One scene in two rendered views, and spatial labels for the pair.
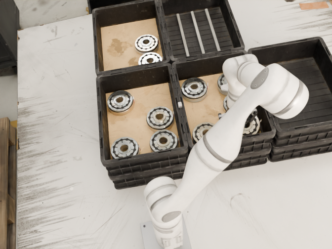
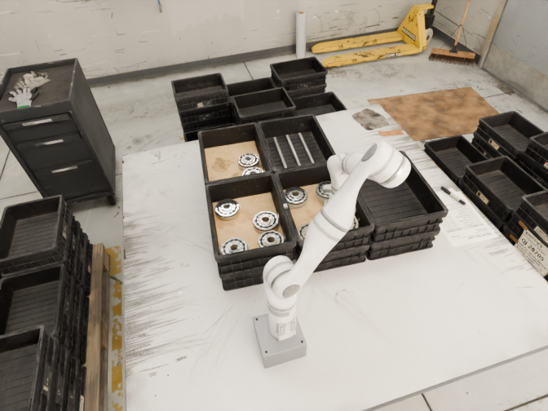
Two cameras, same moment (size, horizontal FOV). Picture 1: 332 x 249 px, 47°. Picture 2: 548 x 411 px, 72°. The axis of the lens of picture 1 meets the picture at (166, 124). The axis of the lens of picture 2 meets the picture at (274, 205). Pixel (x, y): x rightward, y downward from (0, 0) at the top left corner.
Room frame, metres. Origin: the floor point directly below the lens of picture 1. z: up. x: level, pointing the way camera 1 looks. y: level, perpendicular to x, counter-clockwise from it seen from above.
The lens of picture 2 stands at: (-0.19, 0.15, 1.99)
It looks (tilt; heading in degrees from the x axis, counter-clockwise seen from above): 46 degrees down; 350
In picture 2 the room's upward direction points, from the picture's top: 3 degrees counter-clockwise
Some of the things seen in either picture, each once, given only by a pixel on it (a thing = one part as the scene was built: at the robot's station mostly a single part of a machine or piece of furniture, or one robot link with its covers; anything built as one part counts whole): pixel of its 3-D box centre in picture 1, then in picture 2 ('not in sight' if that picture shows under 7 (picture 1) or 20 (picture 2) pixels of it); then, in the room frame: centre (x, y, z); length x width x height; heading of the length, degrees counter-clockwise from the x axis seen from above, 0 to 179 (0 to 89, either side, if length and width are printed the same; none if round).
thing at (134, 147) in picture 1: (124, 148); (234, 248); (0.71, 0.16, 0.86); 0.10 x 0.10 x 0.01
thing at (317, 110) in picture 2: not in sight; (314, 124); (2.20, -0.61, 0.31); 0.40 x 0.30 x 0.34; 94
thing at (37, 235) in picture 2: not in sight; (49, 253); (1.31, 1.17, 0.37); 0.40 x 0.30 x 0.45; 4
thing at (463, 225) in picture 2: not in sight; (455, 215); (0.77, -0.85, 0.70); 0.33 x 0.23 x 0.01; 4
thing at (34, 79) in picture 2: not in sight; (32, 78); (2.37, 1.25, 0.88); 0.29 x 0.22 x 0.03; 4
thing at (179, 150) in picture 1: (139, 111); (247, 213); (0.82, 0.09, 0.92); 0.40 x 0.30 x 0.02; 0
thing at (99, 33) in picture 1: (131, 44); (234, 161); (1.22, 0.09, 0.87); 0.40 x 0.30 x 0.11; 0
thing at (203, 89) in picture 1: (194, 87); (295, 195); (0.93, -0.13, 0.86); 0.10 x 0.10 x 0.01
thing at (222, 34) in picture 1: (198, 32); (295, 150); (1.22, -0.21, 0.87); 0.40 x 0.30 x 0.11; 0
